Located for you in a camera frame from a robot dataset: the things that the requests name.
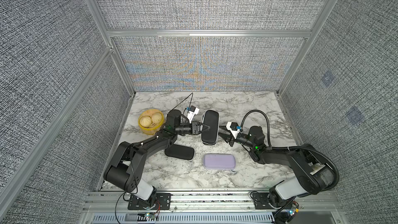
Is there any grey zippered case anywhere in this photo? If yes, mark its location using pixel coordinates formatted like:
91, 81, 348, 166
164, 144, 195, 160

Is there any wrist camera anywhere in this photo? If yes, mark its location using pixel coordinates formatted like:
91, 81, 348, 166
226, 122, 242, 139
187, 106, 200, 123

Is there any aluminium front rail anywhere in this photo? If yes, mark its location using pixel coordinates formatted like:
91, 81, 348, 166
83, 188, 343, 213

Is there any yellow bamboo steamer basket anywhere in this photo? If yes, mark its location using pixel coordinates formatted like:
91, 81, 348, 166
138, 109, 165, 135

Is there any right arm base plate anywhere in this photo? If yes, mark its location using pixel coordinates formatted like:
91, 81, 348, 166
249, 191, 275, 210

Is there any right steamed bun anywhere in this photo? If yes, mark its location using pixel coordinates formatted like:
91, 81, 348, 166
151, 112, 163, 125

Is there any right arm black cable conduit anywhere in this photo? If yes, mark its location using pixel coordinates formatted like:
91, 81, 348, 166
240, 109, 340, 190

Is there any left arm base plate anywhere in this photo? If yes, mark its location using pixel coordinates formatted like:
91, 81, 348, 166
127, 193, 172, 211

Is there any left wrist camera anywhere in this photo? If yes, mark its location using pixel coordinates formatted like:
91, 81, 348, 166
187, 106, 200, 123

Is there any grey case back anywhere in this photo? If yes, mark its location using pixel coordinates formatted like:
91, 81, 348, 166
201, 110, 219, 145

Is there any white vented cable tray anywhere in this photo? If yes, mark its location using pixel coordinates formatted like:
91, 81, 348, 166
90, 212, 275, 224

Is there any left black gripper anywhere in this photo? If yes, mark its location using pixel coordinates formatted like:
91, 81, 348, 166
174, 122, 209, 136

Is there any steamed bun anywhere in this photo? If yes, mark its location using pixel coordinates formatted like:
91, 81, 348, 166
151, 112, 163, 125
139, 116, 152, 128

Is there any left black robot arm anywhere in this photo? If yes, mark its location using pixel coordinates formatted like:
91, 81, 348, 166
104, 110, 219, 209

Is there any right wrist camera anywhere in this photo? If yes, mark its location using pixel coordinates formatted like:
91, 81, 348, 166
226, 122, 242, 139

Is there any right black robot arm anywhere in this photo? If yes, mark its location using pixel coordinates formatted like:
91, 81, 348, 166
218, 125, 340, 209

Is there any left steamed bun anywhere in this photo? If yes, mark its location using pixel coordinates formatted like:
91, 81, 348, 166
139, 116, 152, 128

